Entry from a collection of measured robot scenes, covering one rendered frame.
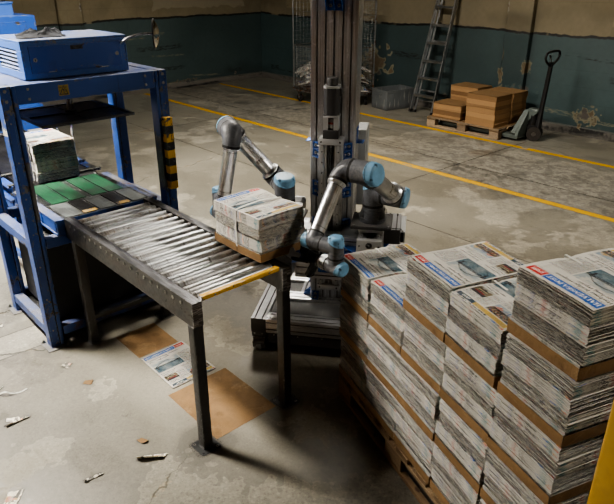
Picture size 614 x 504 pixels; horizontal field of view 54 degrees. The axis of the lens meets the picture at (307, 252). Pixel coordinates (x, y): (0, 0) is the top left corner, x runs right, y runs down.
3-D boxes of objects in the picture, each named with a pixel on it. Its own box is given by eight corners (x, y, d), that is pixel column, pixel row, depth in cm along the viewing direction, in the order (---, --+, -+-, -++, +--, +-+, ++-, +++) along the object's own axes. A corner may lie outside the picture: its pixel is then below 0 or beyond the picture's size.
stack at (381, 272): (398, 376, 344) (408, 241, 309) (546, 536, 246) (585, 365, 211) (336, 392, 330) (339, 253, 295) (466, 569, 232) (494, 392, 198)
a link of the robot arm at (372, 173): (390, 186, 335) (350, 154, 288) (415, 191, 328) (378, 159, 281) (384, 207, 335) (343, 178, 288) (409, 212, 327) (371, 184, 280)
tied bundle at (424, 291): (478, 291, 261) (485, 241, 251) (525, 324, 236) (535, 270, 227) (402, 308, 248) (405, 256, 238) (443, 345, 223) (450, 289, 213)
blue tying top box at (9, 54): (130, 69, 358) (125, 34, 350) (25, 81, 322) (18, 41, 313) (96, 62, 389) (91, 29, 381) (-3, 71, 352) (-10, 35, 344)
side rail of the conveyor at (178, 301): (203, 325, 264) (201, 300, 259) (193, 329, 261) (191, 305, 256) (75, 235, 354) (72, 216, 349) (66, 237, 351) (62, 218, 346)
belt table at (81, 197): (158, 209, 387) (157, 194, 383) (57, 236, 348) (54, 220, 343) (109, 184, 434) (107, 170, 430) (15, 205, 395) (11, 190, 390)
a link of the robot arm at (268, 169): (281, 198, 349) (215, 130, 322) (274, 189, 362) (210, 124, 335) (296, 183, 348) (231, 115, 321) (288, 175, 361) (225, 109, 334)
